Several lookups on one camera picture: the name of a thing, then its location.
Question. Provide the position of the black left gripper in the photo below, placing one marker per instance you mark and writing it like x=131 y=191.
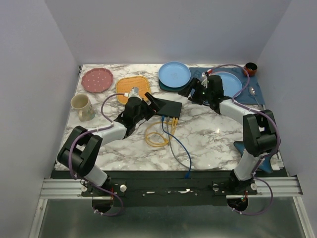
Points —
x=154 y=107

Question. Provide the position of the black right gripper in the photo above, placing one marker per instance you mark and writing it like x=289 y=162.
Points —
x=194 y=83

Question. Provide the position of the black network switch box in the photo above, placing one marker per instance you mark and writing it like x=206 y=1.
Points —
x=171 y=109

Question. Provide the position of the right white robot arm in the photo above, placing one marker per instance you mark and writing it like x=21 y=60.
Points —
x=261 y=138

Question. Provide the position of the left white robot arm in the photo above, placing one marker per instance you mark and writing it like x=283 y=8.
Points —
x=80 y=151

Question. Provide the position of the dark teal square plate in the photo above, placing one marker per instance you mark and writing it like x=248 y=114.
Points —
x=171 y=89

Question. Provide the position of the light blue plate on stack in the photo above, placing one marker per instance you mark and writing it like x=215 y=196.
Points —
x=174 y=74

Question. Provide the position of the silver fork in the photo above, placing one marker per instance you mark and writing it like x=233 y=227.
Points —
x=204 y=76

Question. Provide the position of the orange woven square mat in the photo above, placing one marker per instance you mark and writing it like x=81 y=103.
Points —
x=126 y=84

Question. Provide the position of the light blue plate on placemat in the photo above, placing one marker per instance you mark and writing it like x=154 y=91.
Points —
x=231 y=84

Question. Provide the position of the pink dotted plate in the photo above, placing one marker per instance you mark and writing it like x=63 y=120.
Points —
x=97 y=80

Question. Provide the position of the blue cloth placemat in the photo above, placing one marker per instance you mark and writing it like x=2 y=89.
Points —
x=244 y=97

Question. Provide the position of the silver spoon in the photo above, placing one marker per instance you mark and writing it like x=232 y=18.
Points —
x=253 y=93

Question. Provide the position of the brown lacquer cup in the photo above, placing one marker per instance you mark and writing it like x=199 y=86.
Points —
x=251 y=68

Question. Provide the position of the cream ceramic mug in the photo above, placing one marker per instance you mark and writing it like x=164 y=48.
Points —
x=82 y=105

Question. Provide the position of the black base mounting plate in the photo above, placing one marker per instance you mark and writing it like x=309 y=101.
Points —
x=171 y=188

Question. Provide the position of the blue star shaped dish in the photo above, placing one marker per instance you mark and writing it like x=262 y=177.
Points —
x=264 y=166

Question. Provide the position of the aluminium frame rail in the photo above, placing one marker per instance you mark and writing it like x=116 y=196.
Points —
x=72 y=189

